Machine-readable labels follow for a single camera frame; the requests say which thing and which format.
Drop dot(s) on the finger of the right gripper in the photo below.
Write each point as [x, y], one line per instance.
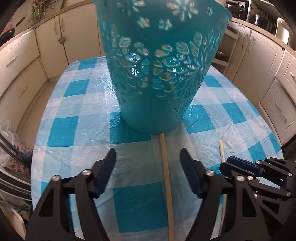
[235, 166]

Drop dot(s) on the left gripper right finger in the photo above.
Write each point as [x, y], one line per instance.
[194, 172]

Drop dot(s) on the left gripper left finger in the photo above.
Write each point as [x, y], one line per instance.
[101, 171]

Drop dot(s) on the cream chopstick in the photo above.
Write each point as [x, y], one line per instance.
[169, 202]
[222, 156]

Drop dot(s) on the blue checkered tablecloth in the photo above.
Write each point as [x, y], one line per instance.
[82, 121]

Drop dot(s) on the white plastic bag left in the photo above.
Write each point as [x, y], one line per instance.
[14, 152]

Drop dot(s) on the cream cabinets right side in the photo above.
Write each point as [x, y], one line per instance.
[263, 68]

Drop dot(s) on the white shelf rack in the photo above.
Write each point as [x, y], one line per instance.
[226, 49]

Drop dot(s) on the cream cabinet drawers left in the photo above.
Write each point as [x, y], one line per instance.
[22, 76]

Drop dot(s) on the teal perforated plastic basket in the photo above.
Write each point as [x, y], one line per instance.
[158, 53]

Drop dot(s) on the cream cabinet doors back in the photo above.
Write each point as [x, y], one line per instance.
[69, 36]

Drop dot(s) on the black frying pan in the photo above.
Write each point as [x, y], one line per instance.
[9, 34]

